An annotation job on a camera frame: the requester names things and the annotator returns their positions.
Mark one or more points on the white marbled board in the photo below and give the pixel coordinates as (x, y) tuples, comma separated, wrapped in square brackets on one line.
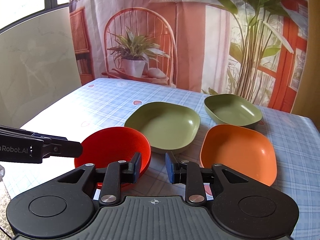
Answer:
[(37, 67)]

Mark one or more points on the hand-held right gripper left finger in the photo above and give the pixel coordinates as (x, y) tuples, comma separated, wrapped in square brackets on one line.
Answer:
[(136, 166)]

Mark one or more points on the green deep bowl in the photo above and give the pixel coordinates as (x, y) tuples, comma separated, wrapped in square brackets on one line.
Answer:
[(232, 112)]

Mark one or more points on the green shallow plate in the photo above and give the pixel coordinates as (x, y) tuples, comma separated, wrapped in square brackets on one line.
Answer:
[(165, 127)]

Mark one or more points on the printed backdrop cloth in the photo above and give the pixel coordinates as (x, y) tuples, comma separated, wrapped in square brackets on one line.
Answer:
[(190, 42)]

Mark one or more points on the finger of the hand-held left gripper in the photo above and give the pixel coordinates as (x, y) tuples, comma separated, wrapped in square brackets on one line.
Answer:
[(66, 148), (53, 138)]

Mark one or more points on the red round bowl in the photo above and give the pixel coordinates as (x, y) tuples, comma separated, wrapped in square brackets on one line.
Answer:
[(112, 142)]

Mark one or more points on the orange shallow plate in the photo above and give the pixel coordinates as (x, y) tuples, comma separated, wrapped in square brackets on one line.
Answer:
[(237, 150)]

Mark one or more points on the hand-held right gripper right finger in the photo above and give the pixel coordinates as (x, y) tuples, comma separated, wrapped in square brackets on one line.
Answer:
[(170, 168)]

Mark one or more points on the blue checked tablecloth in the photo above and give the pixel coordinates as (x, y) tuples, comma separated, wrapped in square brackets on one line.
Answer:
[(112, 97)]

